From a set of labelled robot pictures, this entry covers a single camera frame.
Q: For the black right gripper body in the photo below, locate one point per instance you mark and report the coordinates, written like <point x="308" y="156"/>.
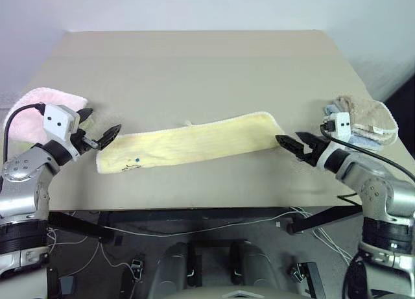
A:
<point x="313" y="153"/>

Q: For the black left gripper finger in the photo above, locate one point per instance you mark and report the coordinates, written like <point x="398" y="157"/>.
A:
<point x="108" y="136"/>
<point x="85" y="116"/>

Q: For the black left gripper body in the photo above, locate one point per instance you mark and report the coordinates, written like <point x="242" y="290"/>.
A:
<point x="85" y="142"/>

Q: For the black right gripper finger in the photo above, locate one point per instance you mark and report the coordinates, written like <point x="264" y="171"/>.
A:
<point x="309" y="138"/>
<point x="291" y="145"/>

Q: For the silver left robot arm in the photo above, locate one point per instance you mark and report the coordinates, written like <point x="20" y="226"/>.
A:
<point x="22" y="185"/>

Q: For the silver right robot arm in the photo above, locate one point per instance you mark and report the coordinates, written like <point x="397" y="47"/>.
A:
<point x="382" y="195"/>

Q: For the light blue towel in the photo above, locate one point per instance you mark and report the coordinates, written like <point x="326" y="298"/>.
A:
<point x="364" y="140"/>

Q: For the pink towel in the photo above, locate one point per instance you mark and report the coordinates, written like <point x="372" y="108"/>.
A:
<point x="27" y="120"/>

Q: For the beige towel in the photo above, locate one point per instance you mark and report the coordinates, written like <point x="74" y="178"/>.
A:
<point x="373" y="115"/>

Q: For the yellow towel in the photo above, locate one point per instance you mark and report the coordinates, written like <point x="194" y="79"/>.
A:
<point x="194" y="143"/>

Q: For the dark grey rounded shape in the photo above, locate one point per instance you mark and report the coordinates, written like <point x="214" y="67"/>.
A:
<point x="257" y="266"/>
<point x="173" y="266"/>

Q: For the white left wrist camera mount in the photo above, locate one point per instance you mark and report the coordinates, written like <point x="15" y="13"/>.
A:
<point x="57" y="119"/>

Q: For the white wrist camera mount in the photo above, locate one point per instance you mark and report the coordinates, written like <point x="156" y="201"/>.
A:
<point x="57" y="119"/>
<point x="342" y="124"/>

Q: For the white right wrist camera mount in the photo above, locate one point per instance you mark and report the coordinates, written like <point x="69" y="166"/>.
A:
<point x="342" y="124"/>

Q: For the black table frame brace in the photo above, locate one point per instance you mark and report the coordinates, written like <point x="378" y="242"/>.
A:
<point x="327" y="218"/>
<point x="81" y="227"/>

